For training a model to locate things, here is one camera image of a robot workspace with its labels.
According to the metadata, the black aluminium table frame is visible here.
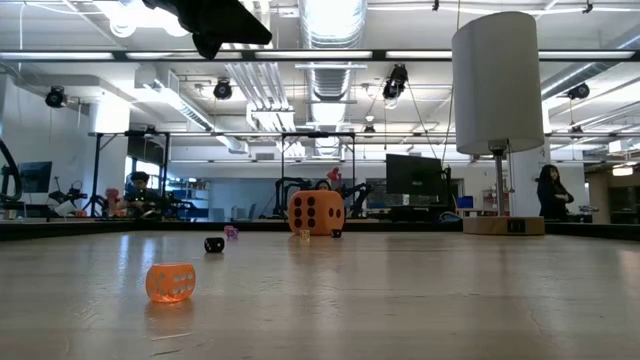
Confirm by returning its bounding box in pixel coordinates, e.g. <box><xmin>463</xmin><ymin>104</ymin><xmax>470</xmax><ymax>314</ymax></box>
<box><xmin>0</xmin><ymin>218</ymin><xmax>640</xmax><ymax>243</ymax></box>

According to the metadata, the large black monitor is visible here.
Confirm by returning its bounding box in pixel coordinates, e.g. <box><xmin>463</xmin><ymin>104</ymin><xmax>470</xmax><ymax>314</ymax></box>
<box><xmin>385</xmin><ymin>153</ymin><xmax>445</xmax><ymax>206</ymax></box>

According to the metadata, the white shade table lamp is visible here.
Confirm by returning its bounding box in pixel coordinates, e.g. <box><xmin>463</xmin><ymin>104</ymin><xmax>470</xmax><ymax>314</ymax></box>
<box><xmin>451</xmin><ymin>10</ymin><xmax>546</xmax><ymax>237</ymax></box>

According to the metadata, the curved black hose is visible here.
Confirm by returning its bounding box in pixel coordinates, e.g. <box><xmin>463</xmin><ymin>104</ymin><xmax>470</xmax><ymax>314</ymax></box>
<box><xmin>0</xmin><ymin>139</ymin><xmax>24</xmax><ymax>202</ymax></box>

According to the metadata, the black overhead frame bar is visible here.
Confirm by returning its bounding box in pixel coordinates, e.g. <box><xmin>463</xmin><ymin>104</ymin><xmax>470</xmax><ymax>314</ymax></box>
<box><xmin>0</xmin><ymin>48</ymin><xmax>640</xmax><ymax>63</ymax></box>

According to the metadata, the silver ventilation duct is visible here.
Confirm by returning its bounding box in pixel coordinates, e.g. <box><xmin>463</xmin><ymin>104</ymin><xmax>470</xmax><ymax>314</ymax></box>
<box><xmin>298</xmin><ymin>0</ymin><xmax>369</xmax><ymax>159</ymax></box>

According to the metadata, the small dark monitor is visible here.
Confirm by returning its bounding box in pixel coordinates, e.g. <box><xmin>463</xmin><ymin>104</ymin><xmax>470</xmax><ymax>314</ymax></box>
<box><xmin>18</xmin><ymin>160</ymin><xmax>54</xmax><ymax>195</ymax></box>

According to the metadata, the large orange foam die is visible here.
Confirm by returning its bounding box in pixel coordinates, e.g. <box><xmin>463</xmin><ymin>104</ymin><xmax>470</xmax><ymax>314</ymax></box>
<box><xmin>288</xmin><ymin>189</ymin><xmax>346</xmax><ymax>237</ymax></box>

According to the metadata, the small orange translucent die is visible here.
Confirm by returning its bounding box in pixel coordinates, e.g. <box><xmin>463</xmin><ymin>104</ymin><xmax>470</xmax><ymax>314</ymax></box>
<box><xmin>145</xmin><ymin>263</ymin><xmax>197</xmax><ymax>304</ymax></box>

